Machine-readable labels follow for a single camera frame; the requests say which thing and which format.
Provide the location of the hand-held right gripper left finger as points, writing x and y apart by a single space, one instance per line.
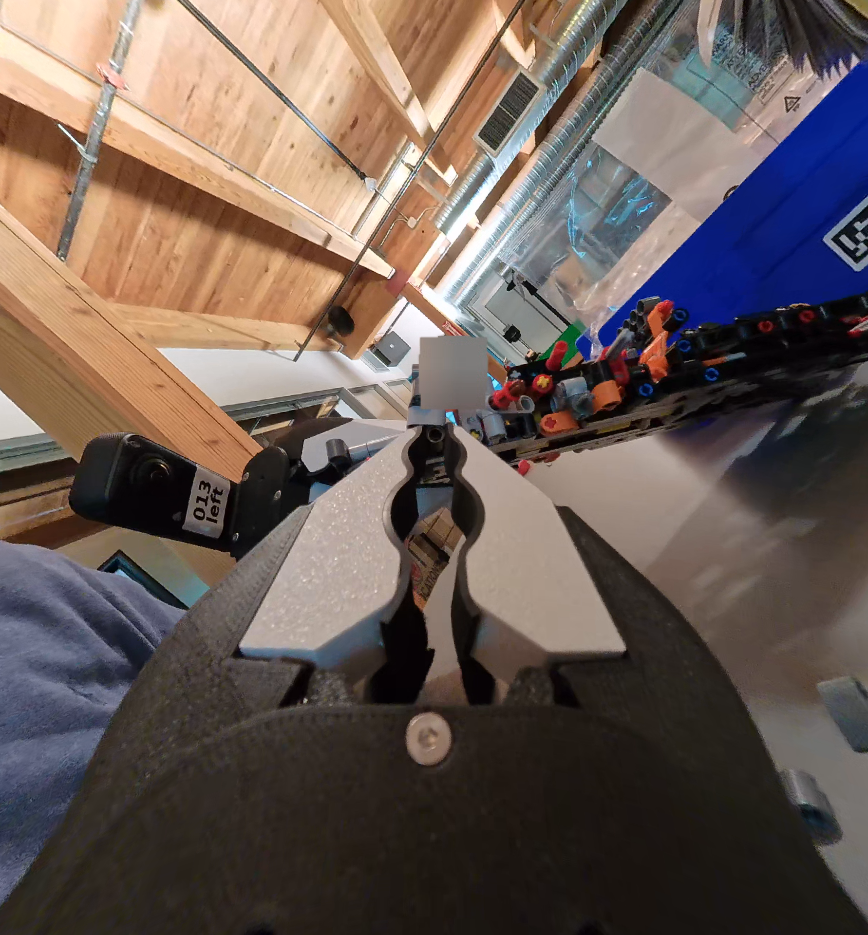
324 577

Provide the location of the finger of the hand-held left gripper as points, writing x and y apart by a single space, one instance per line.
375 429

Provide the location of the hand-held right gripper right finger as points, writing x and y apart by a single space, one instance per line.
536 577

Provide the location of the lego car chassis model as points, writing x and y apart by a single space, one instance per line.
733 365

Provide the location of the curved grey lego piece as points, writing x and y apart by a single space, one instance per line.
810 803
854 712

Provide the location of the black framed poster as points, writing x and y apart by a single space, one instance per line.
123 568

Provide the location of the black dome ceiling fixture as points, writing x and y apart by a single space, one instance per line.
340 321

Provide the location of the wooden pillar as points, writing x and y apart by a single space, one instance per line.
76 343

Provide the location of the pile of clear plastic bags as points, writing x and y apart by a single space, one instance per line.
624 182

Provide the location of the blue bin with square tag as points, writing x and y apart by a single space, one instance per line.
770 241

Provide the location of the black wall speaker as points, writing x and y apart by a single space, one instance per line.
390 349

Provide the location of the silver ventilation duct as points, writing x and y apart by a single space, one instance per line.
536 168

